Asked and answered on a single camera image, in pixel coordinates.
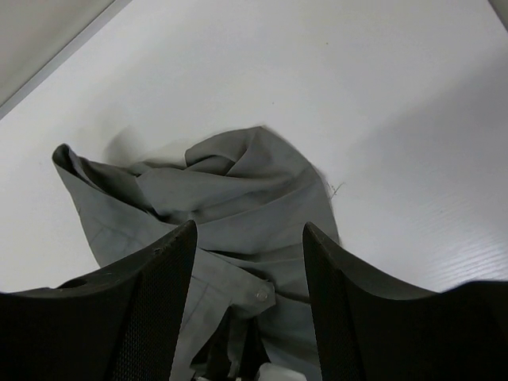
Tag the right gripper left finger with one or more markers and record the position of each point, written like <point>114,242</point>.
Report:
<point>120,322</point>

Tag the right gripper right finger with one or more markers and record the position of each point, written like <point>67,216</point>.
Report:
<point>371,326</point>

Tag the grey pleated skirt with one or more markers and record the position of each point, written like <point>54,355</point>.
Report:
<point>250,194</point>

